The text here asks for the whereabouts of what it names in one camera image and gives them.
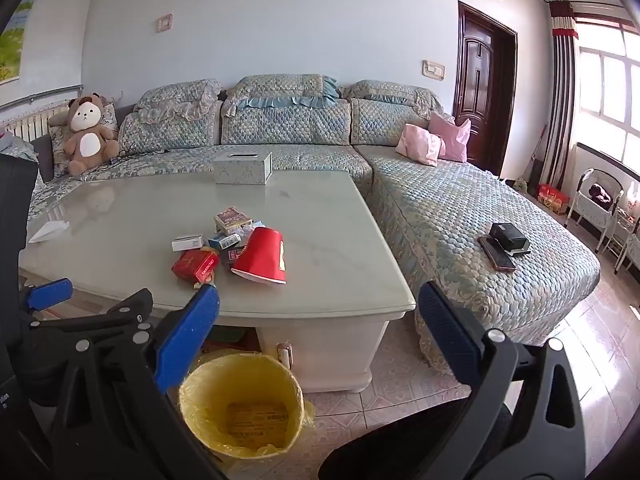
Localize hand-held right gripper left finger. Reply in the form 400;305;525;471
50;284;223;480

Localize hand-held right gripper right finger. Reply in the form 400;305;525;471
417;281;588;480

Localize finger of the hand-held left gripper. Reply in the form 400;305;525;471
19;278;74;313
27;288;154;356

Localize red cigarette pack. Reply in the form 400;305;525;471
171;249;221;283

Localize small white box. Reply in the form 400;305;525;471
171;234;205;253

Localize blue white medicine box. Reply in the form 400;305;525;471
207;232;241;251

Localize yellow lined trash bin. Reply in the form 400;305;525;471
178;350;316;461

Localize red paper bucket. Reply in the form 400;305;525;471
230;226;288;286

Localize patterned purple box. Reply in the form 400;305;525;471
214;206;253;235

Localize white paper plane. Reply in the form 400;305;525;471
28;220;70;244

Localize grey cushion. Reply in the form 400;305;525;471
32;132;56;184

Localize white radiator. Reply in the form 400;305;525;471
0;110;66;143

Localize brown smartphone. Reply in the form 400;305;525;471
477;235;517;273

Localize brown teddy bear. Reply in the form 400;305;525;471
47;92;121;177

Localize black remote on table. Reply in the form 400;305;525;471
487;222;531;258

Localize blue quilted corner sofa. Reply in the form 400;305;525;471
0;74;601;373

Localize person's black trousers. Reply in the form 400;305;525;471
317;400;516;480

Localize white coffee table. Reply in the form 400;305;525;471
17;170;418;394

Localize red cardboard box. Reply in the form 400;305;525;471
537;183;571;215

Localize floral tissue box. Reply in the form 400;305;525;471
214;151;274;187

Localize pink pillow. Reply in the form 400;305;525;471
395;123;447;167
429;111;472;163

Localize white metal chair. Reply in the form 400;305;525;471
565;167;626;233
600;195;640;273

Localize broom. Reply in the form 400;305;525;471
515;124;548;191

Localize dark brown wooden door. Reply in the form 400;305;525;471
452;1;518;177

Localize striped red curtain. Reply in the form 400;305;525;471
540;0;581;196

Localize large window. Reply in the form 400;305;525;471
570;7;640;171

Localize grey wall pipe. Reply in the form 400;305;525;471
0;84;83;111

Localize black cable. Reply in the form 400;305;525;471
100;147;168;166

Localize landscape wall poster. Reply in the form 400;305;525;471
0;0;38;86

